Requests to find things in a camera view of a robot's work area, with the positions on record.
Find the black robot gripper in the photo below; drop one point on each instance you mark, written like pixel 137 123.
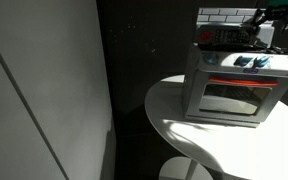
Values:
pixel 271 13

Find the white table base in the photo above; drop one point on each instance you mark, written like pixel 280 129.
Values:
pixel 183 168

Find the red oven door handle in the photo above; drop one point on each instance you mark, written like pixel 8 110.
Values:
pixel 242 81

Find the round white table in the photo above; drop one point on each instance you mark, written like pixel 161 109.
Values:
pixel 259 153

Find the white toy stove oven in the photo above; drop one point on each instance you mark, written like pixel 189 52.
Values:
pixel 226 104

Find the black toy control panel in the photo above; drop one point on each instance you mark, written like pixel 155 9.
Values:
pixel 224 35

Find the blue stove knob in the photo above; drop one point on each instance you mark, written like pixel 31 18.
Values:
pixel 210 58
pixel 242 61
pixel 261 61

